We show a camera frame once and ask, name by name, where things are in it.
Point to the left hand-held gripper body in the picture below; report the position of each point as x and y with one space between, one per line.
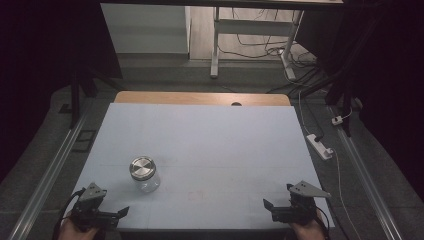
89 206

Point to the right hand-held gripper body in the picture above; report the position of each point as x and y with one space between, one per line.
301 206

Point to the clear glass jar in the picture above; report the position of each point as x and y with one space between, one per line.
148 184

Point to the silver metal jar lid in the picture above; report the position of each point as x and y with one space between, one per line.
142 168

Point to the person's right hand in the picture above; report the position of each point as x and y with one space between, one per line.
308 231

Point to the person's left hand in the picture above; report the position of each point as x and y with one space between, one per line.
75 233

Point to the white power strip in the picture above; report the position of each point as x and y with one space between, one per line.
319 146

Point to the small white plug adapter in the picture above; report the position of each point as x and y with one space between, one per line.
337 120

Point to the black metal stand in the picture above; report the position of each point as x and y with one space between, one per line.
76 96
346 110

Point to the black curtain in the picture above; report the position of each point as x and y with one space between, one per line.
386 83
40 66

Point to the white cabinet panel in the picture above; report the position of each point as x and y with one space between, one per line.
143 28

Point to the aluminium floor rail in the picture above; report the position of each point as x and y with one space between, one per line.
366 180
50 176

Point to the black rectangular floor bracket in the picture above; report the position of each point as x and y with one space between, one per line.
84 141

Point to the white metal desk frame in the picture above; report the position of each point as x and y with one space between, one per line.
253 27

